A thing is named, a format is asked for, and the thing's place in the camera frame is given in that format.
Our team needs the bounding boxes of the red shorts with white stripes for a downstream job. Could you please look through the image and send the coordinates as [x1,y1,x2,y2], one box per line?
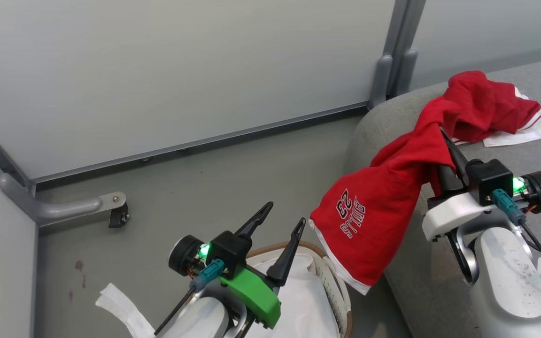
[442,70,541,147]

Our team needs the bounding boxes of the short grey post foot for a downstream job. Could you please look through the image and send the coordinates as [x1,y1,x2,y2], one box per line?
[396,48,419,94]
[368,55,394,110]

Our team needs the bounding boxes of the red jersey with number print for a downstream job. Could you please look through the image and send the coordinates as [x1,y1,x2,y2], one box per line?
[309,101,456,296]

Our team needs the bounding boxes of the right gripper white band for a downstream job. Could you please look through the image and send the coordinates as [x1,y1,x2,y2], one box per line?
[421,127,541,243]

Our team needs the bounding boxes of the wicker laundry basket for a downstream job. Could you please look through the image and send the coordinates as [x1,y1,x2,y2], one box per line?
[246,240,354,338]

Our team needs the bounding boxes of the black camera cable teal plug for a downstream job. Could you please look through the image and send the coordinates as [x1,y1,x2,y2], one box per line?
[491,188,541,276]
[153,259,227,337]

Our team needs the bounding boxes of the white basket strap handle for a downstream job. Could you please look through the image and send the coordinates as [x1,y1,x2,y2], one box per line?
[95,282,156,338]

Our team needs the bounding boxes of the grey partition bottom rail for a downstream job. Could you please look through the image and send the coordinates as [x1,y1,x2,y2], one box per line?
[30,104,371,189]

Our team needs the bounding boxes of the grey partition upright post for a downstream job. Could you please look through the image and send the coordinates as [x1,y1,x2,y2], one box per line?
[383,0,427,97]

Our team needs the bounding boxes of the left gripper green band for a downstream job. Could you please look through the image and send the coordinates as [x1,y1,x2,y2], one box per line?
[168,201,307,330]

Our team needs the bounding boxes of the white basket liner cloth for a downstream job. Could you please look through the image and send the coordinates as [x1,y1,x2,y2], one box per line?
[233,253,351,338]

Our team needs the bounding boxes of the black foot caster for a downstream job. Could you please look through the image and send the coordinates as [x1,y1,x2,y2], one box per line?
[108,206,130,229]

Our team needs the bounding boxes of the grey fabric sofa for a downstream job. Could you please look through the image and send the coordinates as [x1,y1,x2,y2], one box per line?
[343,54,541,338]

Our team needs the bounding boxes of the curved grey partition support foot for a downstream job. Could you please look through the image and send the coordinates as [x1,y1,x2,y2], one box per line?
[0,173,128,229]

